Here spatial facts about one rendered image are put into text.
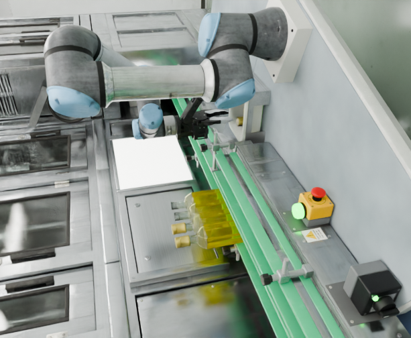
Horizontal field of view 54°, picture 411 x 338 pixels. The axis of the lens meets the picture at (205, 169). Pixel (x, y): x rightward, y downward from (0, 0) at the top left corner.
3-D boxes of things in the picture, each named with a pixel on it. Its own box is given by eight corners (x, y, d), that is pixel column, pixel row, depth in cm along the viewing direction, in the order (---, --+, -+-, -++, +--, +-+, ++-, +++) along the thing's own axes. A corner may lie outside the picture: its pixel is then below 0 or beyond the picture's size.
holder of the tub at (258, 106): (247, 133, 171) (230, 135, 169) (253, 72, 155) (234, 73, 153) (262, 155, 157) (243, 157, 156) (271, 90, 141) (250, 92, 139)
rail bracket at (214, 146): (230, 165, 154) (198, 170, 152) (233, 127, 144) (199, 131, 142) (232, 170, 152) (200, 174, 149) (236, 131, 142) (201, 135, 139)
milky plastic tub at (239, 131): (247, 122, 168) (227, 125, 166) (252, 71, 155) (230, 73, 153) (263, 144, 154) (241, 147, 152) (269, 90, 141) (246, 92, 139)
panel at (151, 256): (176, 135, 208) (109, 143, 201) (176, 130, 207) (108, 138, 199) (229, 268, 138) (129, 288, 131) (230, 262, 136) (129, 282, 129)
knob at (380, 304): (387, 306, 90) (397, 319, 87) (369, 310, 89) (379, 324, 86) (393, 293, 87) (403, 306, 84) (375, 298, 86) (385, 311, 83)
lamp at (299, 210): (298, 210, 115) (288, 212, 115) (300, 198, 113) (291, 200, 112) (305, 221, 112) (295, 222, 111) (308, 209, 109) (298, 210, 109)
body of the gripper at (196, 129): (204, 129, 156) (173, 132, 153) (204, 108, 151) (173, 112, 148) (209, 138, 150) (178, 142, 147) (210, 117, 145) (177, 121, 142)
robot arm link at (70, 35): (29, 14, 99) (135, 77, 144) (33, 55, 97) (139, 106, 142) (67, -3, 95) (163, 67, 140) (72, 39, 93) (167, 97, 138)
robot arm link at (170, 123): (161, 113, 147) (165, 123, 141) (173, 111, 148) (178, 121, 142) (162, 131, 151) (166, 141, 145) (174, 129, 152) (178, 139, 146)
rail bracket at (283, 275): (307, 267, 103) (258, 277, 100) (312, 247, 98) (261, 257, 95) (314, 279, 99) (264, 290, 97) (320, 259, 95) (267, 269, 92)
